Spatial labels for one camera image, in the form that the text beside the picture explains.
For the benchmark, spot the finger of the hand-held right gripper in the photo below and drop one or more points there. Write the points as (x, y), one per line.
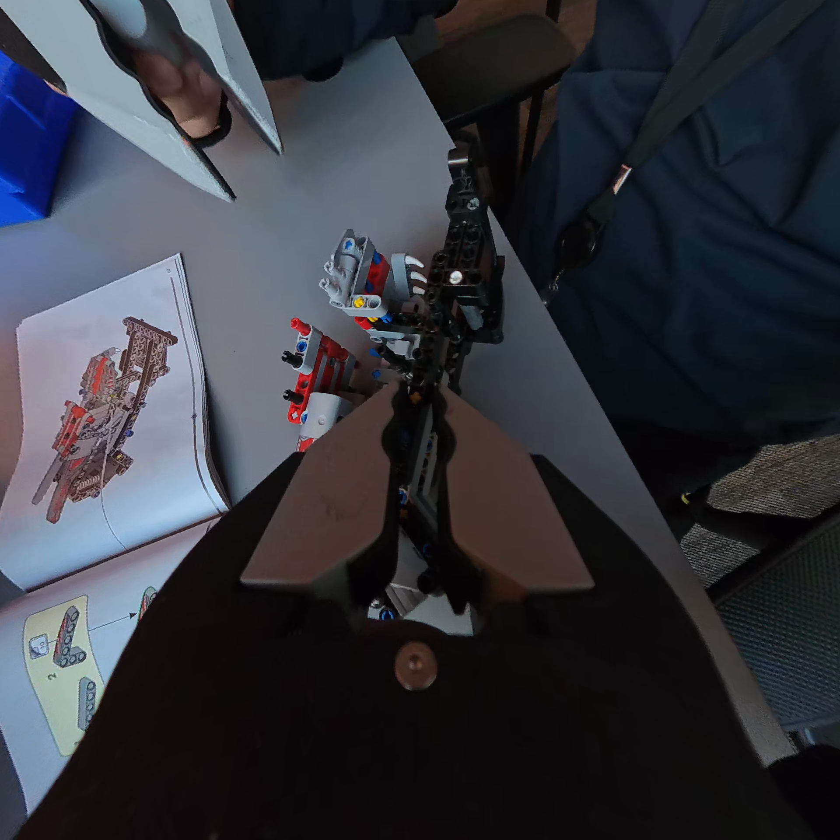
(223, 46)
(72, 52)

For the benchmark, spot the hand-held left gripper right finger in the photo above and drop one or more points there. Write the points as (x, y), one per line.
(518, 518)

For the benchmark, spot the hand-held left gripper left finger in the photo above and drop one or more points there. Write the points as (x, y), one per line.
(315, 505)

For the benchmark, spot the black red grey lego model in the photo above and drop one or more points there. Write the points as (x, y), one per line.
(459, 262)

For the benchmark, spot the person's right forearm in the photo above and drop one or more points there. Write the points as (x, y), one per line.
(315, 39)

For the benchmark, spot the lego instruction booklet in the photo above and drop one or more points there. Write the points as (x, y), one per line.
(151, 407)

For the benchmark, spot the person's right hand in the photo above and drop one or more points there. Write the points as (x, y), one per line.
(187, 98)

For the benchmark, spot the blue plastic box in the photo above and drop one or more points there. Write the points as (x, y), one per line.
(26, 151)

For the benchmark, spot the black chair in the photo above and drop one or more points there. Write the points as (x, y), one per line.
(492, 59)

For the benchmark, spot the black badge reel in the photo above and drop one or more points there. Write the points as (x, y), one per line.
(577, 246)

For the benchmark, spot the grey mesh chair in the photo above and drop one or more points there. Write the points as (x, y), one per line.
(787, 623)

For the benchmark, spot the person's blue jacket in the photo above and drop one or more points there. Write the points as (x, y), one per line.
(722, 295)

